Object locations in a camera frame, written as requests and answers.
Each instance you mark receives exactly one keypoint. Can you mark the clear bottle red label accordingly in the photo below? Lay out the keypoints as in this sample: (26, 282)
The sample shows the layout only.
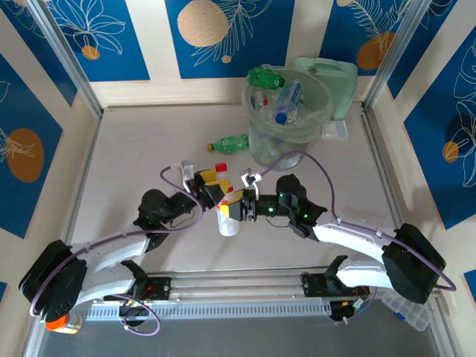
(227, 227)

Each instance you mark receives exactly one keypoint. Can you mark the large clear bottle blue label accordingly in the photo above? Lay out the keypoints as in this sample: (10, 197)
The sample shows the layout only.
(293, 93)

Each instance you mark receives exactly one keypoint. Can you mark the green plastic bottle yellow cap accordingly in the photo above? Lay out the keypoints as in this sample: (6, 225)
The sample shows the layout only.
(266, 79)

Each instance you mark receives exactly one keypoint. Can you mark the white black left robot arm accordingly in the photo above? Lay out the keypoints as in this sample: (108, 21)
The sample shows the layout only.
(111, 241)

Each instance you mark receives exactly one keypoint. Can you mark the transparent plastic waste bin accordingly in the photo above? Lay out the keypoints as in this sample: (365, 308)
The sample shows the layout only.
(260, 148)

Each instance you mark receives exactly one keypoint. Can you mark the green plastic bin liner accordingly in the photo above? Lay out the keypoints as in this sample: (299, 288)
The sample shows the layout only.
(294, 134)

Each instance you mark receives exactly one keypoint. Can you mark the green bin lid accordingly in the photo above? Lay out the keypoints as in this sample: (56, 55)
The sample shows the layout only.
(346, 85)

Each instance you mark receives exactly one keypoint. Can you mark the green bottle with white sticker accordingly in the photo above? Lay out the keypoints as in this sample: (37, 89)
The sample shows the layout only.
(232, 143)

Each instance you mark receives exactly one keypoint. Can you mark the small clear plastic box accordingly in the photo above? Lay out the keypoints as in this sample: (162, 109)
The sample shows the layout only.
(334, 131)

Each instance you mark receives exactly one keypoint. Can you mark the orange-capped jar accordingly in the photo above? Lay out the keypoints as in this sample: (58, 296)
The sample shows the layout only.
(59, 324)

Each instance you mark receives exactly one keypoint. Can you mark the clear compartment organizer box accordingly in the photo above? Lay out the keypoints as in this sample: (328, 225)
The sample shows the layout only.
(413, 312)

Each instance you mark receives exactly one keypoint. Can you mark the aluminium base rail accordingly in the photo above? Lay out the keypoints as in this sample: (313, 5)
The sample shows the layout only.
(241, 286)

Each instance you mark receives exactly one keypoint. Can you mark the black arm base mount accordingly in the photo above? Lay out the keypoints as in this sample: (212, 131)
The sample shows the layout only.
(312, 286)
(161, 288)

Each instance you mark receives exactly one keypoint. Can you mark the aluminium side rail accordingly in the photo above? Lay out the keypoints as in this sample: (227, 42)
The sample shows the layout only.
(388, 182)
(82, 186)

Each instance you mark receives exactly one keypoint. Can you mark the aluminium frame post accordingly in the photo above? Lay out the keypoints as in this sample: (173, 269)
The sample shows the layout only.
(68, 56)
(395, 56)

